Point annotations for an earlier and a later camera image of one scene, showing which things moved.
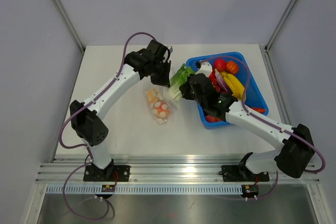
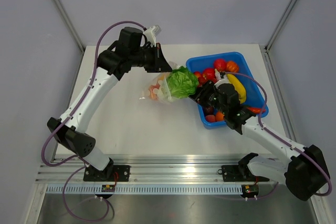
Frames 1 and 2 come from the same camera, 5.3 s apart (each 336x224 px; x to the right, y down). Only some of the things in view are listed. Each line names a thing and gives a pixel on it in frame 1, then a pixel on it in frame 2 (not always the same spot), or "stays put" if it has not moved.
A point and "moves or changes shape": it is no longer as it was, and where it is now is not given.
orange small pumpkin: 232,67 stays put
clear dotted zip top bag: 161,104 moves or changes shape
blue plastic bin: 253,95 stays put
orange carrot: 259,109 stays put
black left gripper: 164,81 to 159,64
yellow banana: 237,88 stays put
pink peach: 161,109 to 153,95
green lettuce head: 181,75 stays put
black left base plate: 112,173 stays put
